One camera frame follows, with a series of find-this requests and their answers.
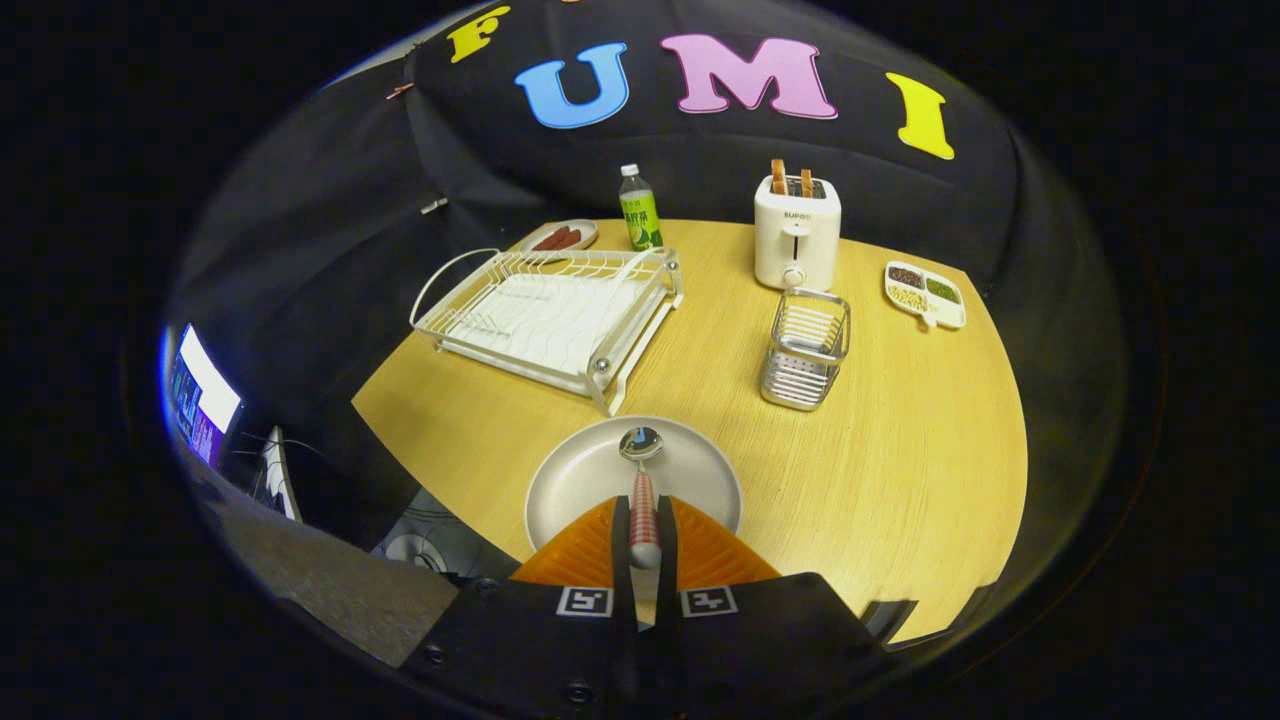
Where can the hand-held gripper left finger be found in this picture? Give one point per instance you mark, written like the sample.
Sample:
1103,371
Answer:
622,590

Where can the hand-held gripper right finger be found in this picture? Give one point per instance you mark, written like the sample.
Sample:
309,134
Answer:
668,600

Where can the white round plate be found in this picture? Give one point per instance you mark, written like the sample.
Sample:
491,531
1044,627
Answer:
580,480

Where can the small plate with sausages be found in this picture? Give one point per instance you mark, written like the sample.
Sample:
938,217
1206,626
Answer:
585,228

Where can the white divided bean dish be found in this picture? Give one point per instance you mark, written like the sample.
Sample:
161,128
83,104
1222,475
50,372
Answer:
925,295

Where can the white round device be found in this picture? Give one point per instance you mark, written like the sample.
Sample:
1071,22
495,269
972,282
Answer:
415,552

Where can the red sausage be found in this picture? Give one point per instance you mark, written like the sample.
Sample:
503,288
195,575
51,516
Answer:
568,240
550,240

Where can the white flat device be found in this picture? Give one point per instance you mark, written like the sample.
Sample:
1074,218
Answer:
280,475

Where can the green label drink bottle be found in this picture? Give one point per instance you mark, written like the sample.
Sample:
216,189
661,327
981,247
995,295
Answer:
641,215

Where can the white toaster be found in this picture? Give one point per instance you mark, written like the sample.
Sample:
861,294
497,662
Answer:
795,245

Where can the white clip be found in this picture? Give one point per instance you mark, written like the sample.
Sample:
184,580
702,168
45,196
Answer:
434,205

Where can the black backdrop cloth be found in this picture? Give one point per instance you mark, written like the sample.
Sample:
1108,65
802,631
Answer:
700,165

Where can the toast slice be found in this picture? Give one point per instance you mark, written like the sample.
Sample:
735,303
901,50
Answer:
807,183
779,177

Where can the computer monitor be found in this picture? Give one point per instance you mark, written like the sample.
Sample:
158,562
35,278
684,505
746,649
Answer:
205,390

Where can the red clip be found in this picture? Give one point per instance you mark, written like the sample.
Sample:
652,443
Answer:
400,91

